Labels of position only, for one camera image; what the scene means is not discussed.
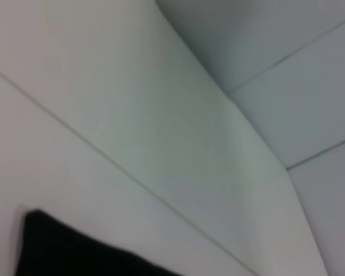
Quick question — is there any black shirt with FREE print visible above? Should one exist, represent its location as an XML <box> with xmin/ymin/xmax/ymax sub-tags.
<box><xmin>15</xmin><ymin>209</ymin><xmax>179</xmax><ymax>276</ymax></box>

